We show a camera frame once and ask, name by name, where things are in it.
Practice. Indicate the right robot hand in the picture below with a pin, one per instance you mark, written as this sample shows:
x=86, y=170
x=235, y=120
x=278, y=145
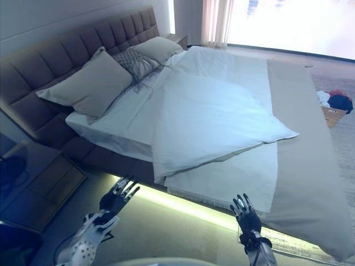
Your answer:
x=249, y=219

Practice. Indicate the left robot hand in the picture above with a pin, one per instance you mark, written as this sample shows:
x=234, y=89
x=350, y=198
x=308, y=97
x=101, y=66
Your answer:
x=109, y=203

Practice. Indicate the white duvet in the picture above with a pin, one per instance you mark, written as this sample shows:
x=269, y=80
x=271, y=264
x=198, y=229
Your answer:
x=210, y=116

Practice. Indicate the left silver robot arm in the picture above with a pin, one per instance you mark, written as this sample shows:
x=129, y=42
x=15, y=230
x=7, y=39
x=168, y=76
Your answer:
x=83, y=243

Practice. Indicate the beige bed runner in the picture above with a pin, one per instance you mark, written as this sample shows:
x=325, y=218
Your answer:
x=302, y=166

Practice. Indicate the wooden nightstand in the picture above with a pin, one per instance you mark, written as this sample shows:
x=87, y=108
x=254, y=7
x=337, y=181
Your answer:
x=47, y=188
x=177, y=40

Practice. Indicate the black round nightstand object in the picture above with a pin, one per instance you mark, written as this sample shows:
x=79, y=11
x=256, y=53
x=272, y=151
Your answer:
x=12, y=171

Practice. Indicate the grey textured rug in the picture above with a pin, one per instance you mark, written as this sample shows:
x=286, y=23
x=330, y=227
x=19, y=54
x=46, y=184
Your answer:
x=338, y=155

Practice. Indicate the beige pillow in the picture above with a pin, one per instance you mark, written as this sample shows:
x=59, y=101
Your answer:
x=88, y=83
x=158, y=47

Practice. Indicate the cardboard laundry box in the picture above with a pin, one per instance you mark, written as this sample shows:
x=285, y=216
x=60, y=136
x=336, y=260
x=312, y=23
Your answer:
x=334, y=116

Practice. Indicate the patterned fringed cushion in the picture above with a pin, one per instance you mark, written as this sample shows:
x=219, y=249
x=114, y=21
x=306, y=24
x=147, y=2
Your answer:
x=133, y=61

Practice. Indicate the dark blue garment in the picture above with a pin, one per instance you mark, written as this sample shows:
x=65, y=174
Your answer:
x=341, y=104

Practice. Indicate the brown tufted headboard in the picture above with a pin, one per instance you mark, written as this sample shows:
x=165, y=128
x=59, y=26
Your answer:
x=55, y=61

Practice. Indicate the red garment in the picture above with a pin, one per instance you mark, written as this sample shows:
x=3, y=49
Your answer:
x=338, y=92

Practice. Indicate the sheer pleated curtain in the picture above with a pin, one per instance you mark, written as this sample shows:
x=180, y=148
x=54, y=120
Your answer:
x=217, y=22

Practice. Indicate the brown upholstered bed frame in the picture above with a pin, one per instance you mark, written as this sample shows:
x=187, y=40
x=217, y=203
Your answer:
x=91, y=155

